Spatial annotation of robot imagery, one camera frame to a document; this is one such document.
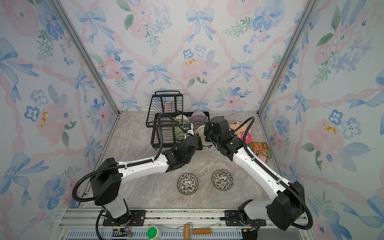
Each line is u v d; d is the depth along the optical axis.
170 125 0.81
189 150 0.60
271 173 0.44
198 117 1.10
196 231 0.71
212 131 0.60
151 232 0.64
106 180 0.44
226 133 0.57
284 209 0.38
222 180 0.86
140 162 0.50
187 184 0.84
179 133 1.03
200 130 0.80
